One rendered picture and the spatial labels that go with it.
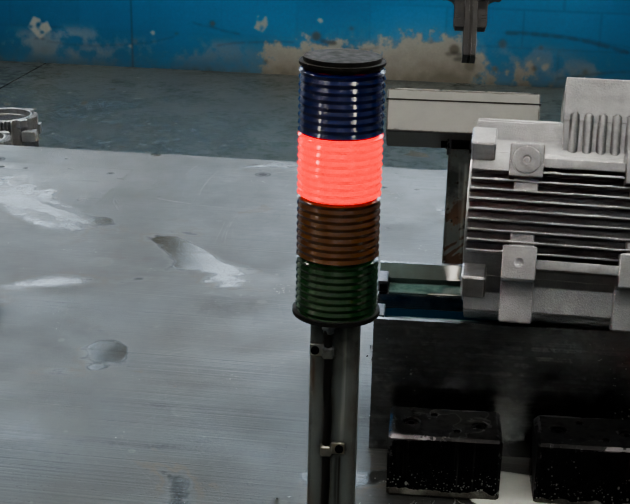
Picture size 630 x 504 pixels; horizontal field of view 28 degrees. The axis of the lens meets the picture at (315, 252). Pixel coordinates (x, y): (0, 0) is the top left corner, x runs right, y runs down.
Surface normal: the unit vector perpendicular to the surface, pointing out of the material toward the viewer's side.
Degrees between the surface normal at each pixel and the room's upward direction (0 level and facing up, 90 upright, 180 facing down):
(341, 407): 90
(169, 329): 0
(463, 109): 61
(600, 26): 90
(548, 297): 67
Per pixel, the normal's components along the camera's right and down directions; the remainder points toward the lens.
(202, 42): -0.15, 0.33
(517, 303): -0.15, -0.07
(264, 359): 0.02, -0.94
